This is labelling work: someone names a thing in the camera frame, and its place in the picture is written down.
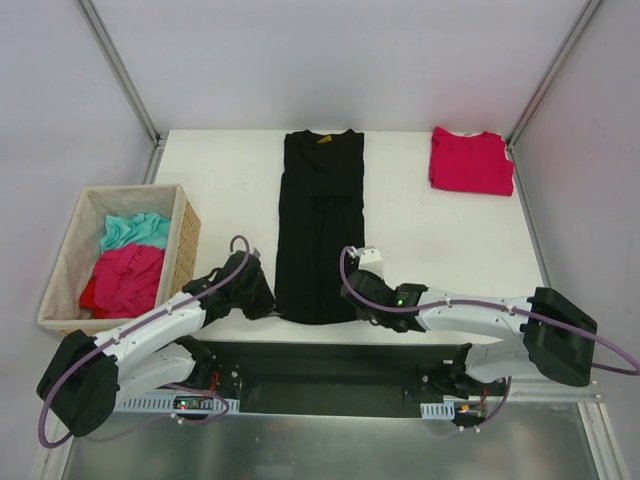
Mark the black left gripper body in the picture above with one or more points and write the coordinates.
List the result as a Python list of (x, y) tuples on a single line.
[(257, 293)]

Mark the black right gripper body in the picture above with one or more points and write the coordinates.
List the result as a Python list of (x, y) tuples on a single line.
[(357, 288)]

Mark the black flower print t-shirt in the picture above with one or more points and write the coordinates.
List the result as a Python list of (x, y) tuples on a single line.
[(321, 211)]

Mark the wicker laundry basket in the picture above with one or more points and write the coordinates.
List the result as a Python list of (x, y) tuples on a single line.
[(60, 310)]

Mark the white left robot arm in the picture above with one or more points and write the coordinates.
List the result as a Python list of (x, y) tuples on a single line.
[(201, 302)]

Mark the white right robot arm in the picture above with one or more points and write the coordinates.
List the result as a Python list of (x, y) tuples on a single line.
[(544, 332)]

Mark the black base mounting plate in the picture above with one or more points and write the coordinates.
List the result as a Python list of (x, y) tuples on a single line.
[(388, 381)]

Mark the teal t-shirt in basket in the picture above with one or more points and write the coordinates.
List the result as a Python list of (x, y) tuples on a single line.
[(146, 229)]

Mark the red t-shirt in basket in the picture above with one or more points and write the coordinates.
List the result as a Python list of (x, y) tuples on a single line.
[(124, 282)]

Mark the folded red t-shirt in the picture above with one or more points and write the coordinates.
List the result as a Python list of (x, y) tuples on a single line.
[(475, 164)]

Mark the left white cable duct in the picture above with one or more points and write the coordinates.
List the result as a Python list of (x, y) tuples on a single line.
[(178, 402)]

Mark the white cable duct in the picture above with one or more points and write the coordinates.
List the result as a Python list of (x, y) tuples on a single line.
[(178, 402), (449, 411)]

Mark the right white cable duct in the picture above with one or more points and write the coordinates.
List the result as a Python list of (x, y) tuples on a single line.
[(449, 411)]

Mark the left aluminium frame post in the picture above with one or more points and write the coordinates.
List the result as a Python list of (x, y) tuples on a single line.
[(108, 48)]

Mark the aluminium frame post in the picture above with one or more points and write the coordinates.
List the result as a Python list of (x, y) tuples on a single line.
[(108, 48), (577, 30)]

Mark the aluminium front rail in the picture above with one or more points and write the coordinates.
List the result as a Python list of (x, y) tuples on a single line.
[(575, 390)]

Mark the right aluminium frame post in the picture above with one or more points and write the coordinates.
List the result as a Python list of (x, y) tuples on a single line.
[(577, 30)]

